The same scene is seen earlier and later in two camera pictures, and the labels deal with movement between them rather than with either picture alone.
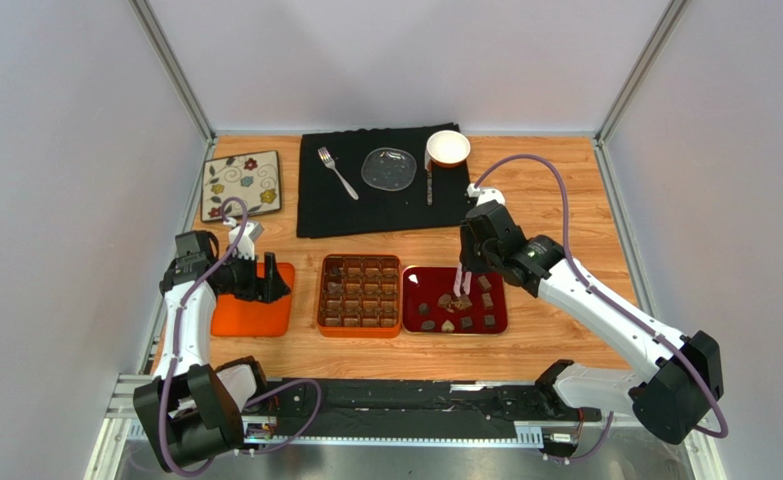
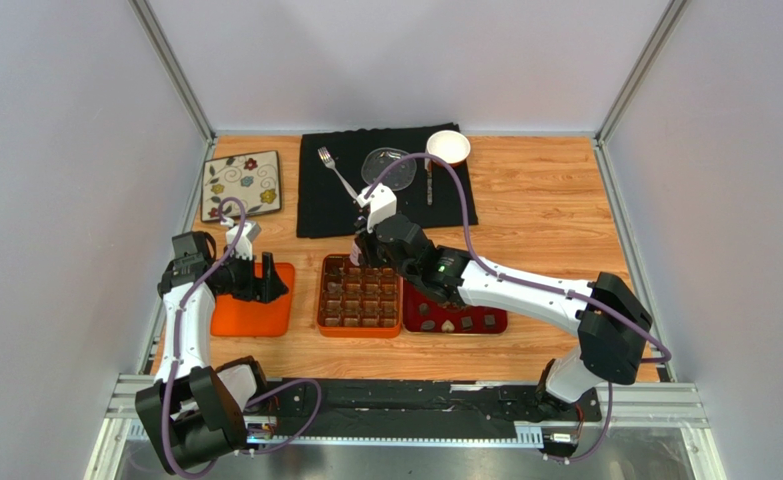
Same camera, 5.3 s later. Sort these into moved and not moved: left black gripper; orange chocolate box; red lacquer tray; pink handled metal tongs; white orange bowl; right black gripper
Moved: pink handled metal tongs; right black gripper
Not moved: left black gripper; red lacquer tray; white orange bowl; orange chocolate box
